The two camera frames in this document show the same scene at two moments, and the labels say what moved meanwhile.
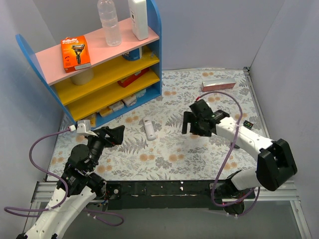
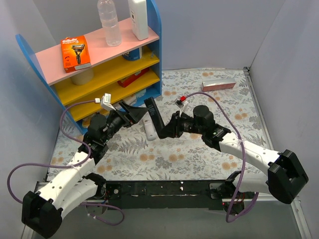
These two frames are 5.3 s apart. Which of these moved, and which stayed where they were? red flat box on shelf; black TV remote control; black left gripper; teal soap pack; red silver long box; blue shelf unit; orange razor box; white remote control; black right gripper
Moved: black left gripper; black TV remote control; black right gripper
Stayed: blue shelf unit; white remote control; orange razor box; red silver long box; red flat box on shelf; teal soap pack
